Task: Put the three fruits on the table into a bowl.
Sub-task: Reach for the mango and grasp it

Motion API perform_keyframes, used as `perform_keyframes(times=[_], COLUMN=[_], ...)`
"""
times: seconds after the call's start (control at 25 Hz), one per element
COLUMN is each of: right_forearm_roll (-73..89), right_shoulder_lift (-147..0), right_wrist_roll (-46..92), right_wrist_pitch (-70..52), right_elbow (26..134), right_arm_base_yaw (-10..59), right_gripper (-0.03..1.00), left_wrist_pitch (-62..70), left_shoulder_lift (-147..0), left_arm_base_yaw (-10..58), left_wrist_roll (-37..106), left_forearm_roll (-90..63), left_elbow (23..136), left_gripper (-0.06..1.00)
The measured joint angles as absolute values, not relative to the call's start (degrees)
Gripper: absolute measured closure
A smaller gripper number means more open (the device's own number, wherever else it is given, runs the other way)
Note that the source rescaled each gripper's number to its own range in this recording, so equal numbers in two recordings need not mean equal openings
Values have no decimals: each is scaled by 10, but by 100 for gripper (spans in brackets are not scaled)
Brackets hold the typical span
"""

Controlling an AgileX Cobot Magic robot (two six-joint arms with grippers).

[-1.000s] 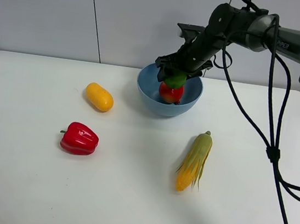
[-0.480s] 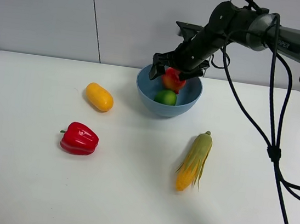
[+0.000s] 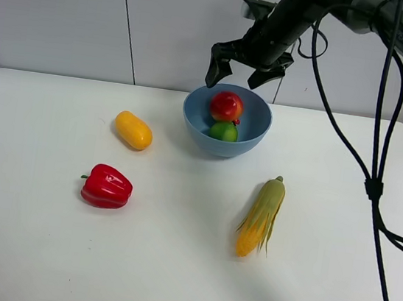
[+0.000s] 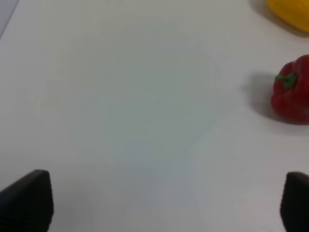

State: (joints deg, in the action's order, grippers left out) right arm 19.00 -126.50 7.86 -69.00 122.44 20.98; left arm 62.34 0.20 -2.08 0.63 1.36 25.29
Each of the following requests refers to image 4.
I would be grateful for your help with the yellow mango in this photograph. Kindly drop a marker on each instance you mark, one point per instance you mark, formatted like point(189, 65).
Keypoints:
point(293, 12)

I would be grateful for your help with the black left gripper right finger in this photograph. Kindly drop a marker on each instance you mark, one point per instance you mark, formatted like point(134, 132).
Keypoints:
point(294, 209)

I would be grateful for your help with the red bell pepper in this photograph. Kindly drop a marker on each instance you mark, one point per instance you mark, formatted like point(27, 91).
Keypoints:
point(290, 98)

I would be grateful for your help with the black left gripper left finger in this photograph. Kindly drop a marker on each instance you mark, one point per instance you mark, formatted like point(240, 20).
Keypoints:
point(27, 204)

